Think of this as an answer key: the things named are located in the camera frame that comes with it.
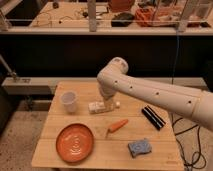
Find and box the blue hanging cable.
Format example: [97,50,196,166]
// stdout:
[171,31,181,85]

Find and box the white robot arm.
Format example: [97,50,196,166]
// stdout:
[97,57,213,132]

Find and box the black floor cable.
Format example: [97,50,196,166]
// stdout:
[171,114,208,171]

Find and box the metal clamp stand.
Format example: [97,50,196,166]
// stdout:
[0,54,31,85]

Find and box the blue sponge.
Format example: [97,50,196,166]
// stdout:
[128,138,152,158]

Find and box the black rectangular block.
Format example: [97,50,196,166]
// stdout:
[141,106,166,130]

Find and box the orange tool case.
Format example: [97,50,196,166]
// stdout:
[134,7,201,28]

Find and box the wooden table board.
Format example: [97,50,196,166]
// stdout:
[32,81,184,171]

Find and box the orange ceramic bowl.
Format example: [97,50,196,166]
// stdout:
[56,123,94,163]

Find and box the orange toy carrot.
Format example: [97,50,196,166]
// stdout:
[106,119,129,134]

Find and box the white plastic bottle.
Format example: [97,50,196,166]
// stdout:
[88,101,120,114]

